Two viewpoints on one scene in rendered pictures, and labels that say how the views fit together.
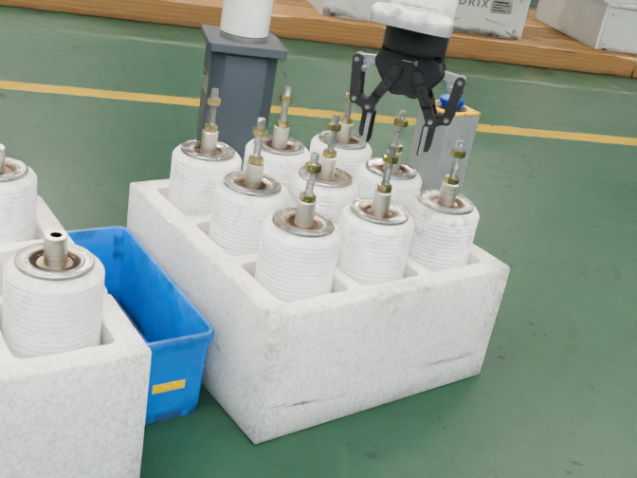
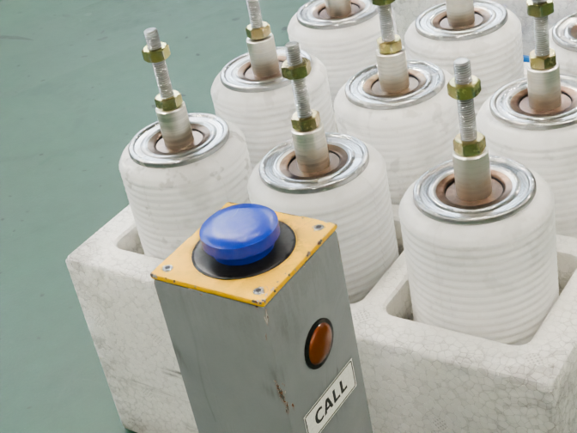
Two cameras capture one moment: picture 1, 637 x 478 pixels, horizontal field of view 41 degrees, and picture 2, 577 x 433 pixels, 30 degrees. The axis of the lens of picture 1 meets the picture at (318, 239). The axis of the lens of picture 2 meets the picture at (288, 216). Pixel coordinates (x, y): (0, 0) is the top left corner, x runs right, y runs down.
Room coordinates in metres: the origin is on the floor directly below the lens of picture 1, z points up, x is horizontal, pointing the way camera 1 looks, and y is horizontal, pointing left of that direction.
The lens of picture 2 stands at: (1.79, -0.23, 0.61)
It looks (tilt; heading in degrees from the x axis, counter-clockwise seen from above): 32 degrees down; 169
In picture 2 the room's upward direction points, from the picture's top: 12 degrees counter-clockwise
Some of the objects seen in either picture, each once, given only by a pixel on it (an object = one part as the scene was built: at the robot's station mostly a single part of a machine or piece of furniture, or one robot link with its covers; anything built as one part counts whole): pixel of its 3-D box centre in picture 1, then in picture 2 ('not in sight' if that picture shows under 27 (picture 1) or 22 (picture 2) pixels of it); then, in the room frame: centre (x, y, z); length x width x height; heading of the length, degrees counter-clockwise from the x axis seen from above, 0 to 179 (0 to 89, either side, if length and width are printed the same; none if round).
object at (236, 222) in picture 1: (243, 247); (470, 118); (1.02, 0.10, 0.16); 0.10 x 0.10 x 0.18
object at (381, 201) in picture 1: (381, 203); (263, 55); (1.00, -0.07, 0.26); 0.02 x 0.02 x 0.03
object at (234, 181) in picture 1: (252, 184); (461, 21); (1.02, 0.10, 0.25); 0.08 x 0.08 x 0.01
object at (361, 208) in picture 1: (379, 211); (266, 70); (1.00, -0.07, 0.25); 0.08 x 0.08 x 0.01
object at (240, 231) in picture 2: (451, 103); (241, 239); (1.34, -0.17, 0.32); 0.04 x 0.04 x 0.02
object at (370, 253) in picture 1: (365, 274); (285, 166); (1.00, -0.07, 0.16); 0.10 x 0.10 x 0.18
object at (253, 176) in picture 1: (253, 174); (459, 6); (1.02, 0.10, 0.26); 0.02 x 0.02 x 0.03
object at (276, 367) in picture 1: (306, 279); (418, 259); (1.09, 0.01, 0.09); 0.39 x 0.39 x 0.18; 40
